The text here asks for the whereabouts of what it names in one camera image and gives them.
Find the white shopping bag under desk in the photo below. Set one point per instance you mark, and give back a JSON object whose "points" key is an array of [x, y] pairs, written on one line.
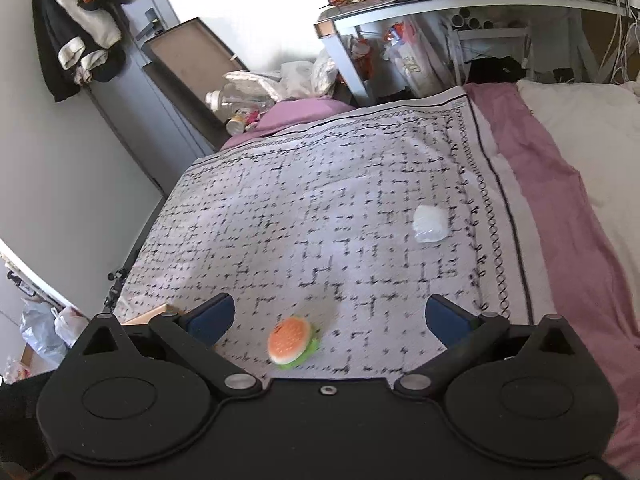
{"points": [[415, 59]]}

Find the clear plastic bottle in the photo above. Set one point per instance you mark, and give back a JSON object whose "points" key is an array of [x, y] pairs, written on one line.
{"points": [[229, 100]]}

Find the hanging black white clothes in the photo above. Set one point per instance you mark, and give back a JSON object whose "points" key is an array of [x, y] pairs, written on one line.
{"points": [[79, 42]]}

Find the brown framed board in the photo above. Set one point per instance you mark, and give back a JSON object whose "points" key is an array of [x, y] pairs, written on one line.
{"points": [[187, 62]]}

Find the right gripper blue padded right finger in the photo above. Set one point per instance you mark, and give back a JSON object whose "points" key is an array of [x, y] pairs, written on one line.
{"points": [[448, 322]]}

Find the grey door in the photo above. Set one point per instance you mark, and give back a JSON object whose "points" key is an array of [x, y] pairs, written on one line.
{"points": [[161, 141]]}

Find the pink bed sheet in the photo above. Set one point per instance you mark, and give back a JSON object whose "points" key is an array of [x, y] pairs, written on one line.
{"points": [[587, 284]]}

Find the plush hamburger toy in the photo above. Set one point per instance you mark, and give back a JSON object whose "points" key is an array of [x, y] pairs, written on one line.
{"points": [[292, 342]]}

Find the white red plastic bag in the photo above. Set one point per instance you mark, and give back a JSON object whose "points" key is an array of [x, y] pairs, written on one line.
{"points": [[69, 324]]}

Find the white shelf rack under desk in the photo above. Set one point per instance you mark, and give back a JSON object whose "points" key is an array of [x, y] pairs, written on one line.
{"points": [[485, 49]]}

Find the patterned white black bedspread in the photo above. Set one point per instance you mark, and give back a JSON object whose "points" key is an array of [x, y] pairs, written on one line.
{"points": [[316, 221]]}

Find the brown cardboard box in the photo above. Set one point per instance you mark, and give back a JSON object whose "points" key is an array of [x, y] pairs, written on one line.
{"points": [[146, 317]]}

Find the white plastic bags pile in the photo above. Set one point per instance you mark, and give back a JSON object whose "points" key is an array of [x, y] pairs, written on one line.
{"points": [[292, 81]]}

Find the grey plastic bag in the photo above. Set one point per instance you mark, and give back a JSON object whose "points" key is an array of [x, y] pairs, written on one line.
{"points": [[38, 331]]}

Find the cream blanket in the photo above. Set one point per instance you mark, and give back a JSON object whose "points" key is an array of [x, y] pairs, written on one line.
{"points": [[596, 129]]}

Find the white tissue pack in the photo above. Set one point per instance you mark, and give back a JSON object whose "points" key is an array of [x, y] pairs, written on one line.
{"points": [[430, 224]]}

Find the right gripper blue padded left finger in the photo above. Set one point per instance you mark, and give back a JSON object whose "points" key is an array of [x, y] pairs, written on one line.
{"points": [[210, 321]]}

